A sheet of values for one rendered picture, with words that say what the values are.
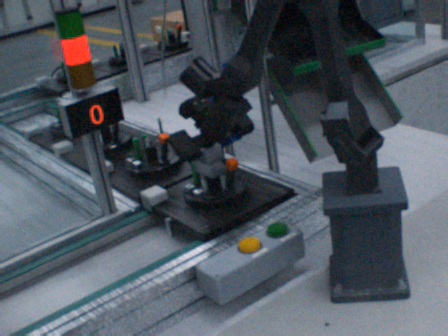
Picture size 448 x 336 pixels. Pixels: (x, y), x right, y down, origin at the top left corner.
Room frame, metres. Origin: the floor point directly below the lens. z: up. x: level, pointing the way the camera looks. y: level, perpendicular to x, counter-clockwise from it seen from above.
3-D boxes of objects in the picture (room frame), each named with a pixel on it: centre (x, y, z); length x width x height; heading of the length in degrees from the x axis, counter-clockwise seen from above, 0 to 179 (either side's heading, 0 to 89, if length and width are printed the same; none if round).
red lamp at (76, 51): (1.25, 0.26, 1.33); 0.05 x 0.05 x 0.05
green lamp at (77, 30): (1.25, 0.26, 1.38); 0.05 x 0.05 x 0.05
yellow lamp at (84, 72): (1.25, 0.26, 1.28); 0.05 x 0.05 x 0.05
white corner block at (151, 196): (1.29, 0.18, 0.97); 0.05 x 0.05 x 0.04; 35
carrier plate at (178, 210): (1.26, 0.04, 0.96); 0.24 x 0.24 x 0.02; 35
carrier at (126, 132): (1.67, 0.33, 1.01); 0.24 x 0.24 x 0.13; 35
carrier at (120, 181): (1.47, 0.19, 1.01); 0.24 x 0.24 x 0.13; 35
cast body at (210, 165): (1.27, 0.05, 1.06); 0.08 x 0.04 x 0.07; 35
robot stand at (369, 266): (1.01, -0.23, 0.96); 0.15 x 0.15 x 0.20; 80
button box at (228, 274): (1.03, -0.01, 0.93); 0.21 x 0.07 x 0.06; 125
